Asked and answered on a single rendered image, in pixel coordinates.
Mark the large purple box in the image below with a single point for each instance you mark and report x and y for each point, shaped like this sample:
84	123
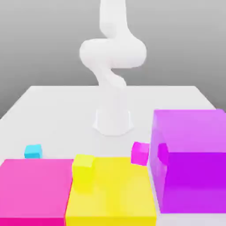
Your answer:
190	158

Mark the small cyan cube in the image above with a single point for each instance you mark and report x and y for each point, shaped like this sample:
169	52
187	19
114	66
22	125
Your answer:
33	151

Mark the small yellow cube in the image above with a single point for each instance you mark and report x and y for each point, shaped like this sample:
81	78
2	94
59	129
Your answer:
82	172

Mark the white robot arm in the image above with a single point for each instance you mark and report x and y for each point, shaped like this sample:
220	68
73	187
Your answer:
113	53

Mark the small magenta cube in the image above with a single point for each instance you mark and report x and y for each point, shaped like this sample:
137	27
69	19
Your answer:
139	152

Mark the large yellow box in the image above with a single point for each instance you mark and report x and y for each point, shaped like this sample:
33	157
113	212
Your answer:
114	192

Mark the large pink box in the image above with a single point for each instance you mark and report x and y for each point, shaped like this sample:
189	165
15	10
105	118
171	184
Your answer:
33	187

